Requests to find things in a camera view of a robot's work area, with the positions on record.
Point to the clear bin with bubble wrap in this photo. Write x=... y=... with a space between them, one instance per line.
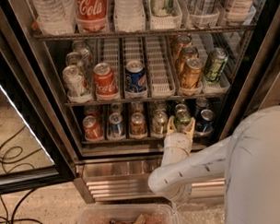
x=200 y=211

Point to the blue pepsi can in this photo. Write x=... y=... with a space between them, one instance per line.
x=204 y=121
x=116 y=124

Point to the clear bin with brown items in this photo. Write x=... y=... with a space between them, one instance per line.
x=128 y=214

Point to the green soda can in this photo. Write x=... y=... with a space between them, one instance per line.
x=182 y=119
x=181 y=106

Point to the red cola can bottom shelf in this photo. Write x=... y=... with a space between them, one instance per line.
x=92 y=128

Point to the blue pepsi can middle shelf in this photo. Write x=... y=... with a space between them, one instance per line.
x=135 y=78

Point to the red coca cola can middle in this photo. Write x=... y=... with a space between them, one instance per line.
x=105 y=79

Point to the clear water bottle top left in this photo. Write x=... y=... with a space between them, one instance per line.
x=53 y=11

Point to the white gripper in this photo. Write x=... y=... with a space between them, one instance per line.
x=179 y=140

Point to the red coca cola bottle top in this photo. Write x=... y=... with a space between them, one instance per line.
x=91 y=10

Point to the blue pepsi can bottom right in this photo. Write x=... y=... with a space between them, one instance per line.
x=204 y=121

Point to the gold can shelf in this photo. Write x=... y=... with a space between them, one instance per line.
x=191 y=72
x=187 y=52

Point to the blue pepsi can bottom left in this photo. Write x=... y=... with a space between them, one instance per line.
x=116 y=124

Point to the open glass fridge door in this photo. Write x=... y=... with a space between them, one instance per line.
x=35 y=150

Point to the green soda can front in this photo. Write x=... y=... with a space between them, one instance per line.
x=182 y=119

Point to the white can middle shelf front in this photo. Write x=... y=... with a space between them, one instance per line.
x=75 y=81

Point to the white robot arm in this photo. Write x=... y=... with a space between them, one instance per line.
x=249 y=161

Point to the gold can middle shelf front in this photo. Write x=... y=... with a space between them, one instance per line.
x=191 y=72

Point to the empty white shelf tray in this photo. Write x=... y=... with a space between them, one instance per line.
x=161 y=79

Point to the green soda can behind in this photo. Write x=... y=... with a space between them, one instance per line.
x=181 y=106

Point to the green can middle shelf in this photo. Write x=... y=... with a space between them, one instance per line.
x=215 y=64

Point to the orange soda can bottom shelf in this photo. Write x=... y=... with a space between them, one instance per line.
x=137 y=124

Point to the white green can bottom shelf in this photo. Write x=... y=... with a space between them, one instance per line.
x=159 y=123

